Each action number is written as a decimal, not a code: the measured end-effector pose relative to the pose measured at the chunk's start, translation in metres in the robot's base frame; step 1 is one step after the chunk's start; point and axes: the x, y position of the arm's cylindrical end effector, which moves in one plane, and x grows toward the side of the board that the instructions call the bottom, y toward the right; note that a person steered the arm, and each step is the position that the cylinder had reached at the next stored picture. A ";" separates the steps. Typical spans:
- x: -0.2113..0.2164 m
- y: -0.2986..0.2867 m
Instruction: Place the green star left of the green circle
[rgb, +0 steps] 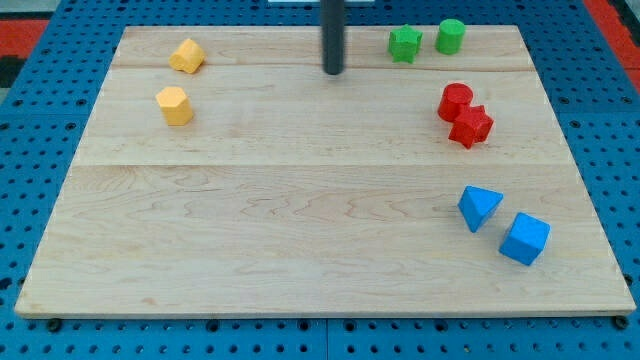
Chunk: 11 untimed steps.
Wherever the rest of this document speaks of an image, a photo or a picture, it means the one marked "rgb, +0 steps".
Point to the green star block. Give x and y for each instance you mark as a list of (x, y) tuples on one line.
[(404, 43)]

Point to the red star block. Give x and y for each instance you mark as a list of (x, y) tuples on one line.
[(472, 125)]

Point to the light wooden board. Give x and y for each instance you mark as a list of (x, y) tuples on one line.
[(294, 194)]

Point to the blue triangular prism block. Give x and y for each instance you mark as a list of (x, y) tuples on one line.
[(477, 205)]

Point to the yellow hexagon block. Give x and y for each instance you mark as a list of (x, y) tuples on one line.
[(175, 106)]

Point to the red cylinder block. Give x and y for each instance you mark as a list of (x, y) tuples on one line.
[(456, 98)]

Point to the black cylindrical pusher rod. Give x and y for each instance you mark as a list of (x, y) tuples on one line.
[(332, 22)]

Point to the yellow heart-shaped block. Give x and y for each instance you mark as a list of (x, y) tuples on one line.
[(187, 57)]

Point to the green cylinder block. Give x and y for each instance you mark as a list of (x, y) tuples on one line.
[(450, 36)]

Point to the blue cube block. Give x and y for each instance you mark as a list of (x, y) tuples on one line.
[(525, 239)]

